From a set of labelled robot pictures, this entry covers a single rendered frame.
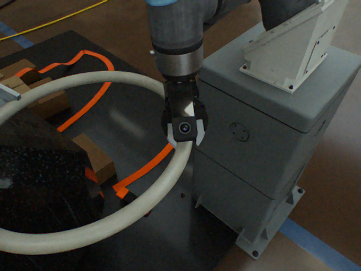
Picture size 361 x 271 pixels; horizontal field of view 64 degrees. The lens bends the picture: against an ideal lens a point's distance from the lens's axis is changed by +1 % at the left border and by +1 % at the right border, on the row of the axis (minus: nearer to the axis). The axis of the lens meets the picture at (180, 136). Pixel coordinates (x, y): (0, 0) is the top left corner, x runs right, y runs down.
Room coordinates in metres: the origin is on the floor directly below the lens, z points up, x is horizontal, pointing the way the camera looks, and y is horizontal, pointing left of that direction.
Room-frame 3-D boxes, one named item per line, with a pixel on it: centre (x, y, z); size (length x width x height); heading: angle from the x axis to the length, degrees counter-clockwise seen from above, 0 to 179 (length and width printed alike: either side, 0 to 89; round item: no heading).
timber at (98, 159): (1.02, 0.52, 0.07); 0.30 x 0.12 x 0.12; 45
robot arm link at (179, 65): (0.46, 0.01, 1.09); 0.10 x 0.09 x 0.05; 97
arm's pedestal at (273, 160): (0.82, -0.33, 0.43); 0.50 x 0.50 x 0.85; 48
